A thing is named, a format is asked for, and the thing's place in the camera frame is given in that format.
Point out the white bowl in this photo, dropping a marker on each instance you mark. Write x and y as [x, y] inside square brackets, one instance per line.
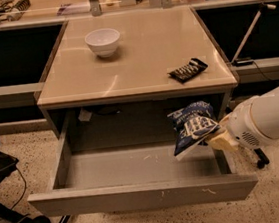
[103, 42]

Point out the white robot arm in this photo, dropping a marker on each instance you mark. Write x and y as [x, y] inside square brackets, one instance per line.
[274, 112]

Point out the blue chip bag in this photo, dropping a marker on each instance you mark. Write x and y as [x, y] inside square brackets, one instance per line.
[193, 124]

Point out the black snack packet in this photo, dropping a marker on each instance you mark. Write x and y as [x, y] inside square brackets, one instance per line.
[190, 70]

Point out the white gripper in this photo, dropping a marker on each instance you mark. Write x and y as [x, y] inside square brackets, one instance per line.
[242, 126]

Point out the open grey drawer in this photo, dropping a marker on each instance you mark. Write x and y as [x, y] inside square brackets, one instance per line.
[125, 161]

